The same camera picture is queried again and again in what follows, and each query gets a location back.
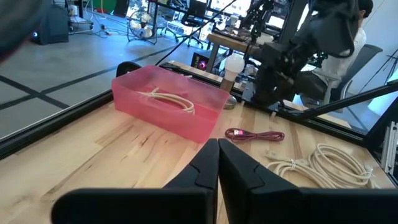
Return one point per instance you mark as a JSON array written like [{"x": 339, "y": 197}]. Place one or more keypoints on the silver aluminium extrusion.
[{"x": 390, "y": 146}]

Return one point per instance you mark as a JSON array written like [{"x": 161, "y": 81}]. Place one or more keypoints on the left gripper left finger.
[{"x": 174, "y": 205}]

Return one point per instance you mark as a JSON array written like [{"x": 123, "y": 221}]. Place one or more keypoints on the pink translucent plastic bin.
[{"x": 161, "y": 118}]

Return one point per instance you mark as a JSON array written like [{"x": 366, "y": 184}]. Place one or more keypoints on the thin black pole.
[{"x": 196, "y": 33}]

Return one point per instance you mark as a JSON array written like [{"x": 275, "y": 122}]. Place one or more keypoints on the wooden background table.
[{"x": 233, "y": 42}]

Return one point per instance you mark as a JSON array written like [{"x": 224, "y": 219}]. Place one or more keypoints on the metal floor fan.
[{"x": 141, "y": 28}]

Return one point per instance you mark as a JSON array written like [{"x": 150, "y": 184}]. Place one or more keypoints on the person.
[{"x": 357, "y": 42}]

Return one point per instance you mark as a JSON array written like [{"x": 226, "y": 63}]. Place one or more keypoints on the computer case pink light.
[{"x": 202, "y": 63}]

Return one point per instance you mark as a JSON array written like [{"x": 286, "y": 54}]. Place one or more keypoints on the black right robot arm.
[{"x": 280, "y": 71}]

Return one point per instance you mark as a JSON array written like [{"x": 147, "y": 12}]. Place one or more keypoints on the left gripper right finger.
[{"x": 280, "y": 205}]

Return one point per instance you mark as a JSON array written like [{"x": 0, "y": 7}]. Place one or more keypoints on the black computer tower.
[{"x": 53, "y": 26}]

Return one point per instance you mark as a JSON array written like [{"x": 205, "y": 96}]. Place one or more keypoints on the black aluminium table frame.
[{"x": 46, "y": 130}]

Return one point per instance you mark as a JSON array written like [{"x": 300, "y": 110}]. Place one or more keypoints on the black office chair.
[{"x": 194, "y": 17}]

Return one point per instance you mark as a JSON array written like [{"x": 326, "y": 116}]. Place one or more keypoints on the light bulb lamp wooden base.
[{"x": 234, "y": 65}]

